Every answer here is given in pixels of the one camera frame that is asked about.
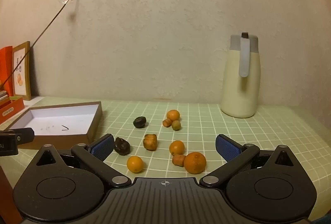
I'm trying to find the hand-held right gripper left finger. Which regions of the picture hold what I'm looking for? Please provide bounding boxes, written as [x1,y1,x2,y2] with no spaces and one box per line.
[32,133,132,188]

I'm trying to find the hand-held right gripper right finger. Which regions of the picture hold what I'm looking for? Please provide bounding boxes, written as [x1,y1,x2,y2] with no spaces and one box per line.
[199,133,298,188]

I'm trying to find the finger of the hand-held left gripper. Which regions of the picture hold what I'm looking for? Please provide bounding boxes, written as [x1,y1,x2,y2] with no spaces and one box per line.
[0,127,35,145]

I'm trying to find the large orange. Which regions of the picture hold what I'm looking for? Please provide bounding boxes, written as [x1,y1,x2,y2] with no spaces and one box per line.
[184,152,207,174]

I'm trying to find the brown white-lined cardboard box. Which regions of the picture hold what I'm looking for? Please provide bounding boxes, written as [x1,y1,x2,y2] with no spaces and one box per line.
[0,101,102,151]

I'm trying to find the large carrot chunk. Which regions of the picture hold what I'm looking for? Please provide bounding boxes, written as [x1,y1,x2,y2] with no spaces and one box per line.
[143,133,158,151]

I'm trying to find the dark wrinkled fruit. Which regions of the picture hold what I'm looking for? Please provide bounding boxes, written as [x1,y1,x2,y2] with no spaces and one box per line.
[114,137,131,155]

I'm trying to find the red open cardboard box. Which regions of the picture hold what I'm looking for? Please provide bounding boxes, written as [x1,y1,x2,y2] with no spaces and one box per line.
[0,96,25,125]

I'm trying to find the green checked tablecloth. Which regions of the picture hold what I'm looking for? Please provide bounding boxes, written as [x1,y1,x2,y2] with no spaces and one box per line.
[0,97,331,224]

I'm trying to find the small orange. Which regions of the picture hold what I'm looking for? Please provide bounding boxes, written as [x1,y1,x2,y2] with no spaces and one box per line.
[166,109,181,121]
[127,156,144,173]
[169,140,186,156]

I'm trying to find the dark round fruit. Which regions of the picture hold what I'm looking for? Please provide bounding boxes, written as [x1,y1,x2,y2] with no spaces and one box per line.
[133,116,148,129]

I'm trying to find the cream thermos jug grey lid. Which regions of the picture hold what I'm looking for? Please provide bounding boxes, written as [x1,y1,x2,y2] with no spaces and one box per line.
[220,32,261,118]

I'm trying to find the red paper bag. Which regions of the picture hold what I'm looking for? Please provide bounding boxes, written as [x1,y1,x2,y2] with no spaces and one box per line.
[0,46,14,96]

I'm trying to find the wooden picture frame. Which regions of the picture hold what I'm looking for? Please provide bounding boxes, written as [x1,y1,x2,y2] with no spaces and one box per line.
[12,41,31,101]

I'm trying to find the black power cable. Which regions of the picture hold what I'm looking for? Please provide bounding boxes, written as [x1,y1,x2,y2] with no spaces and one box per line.
[0,0,75,91]

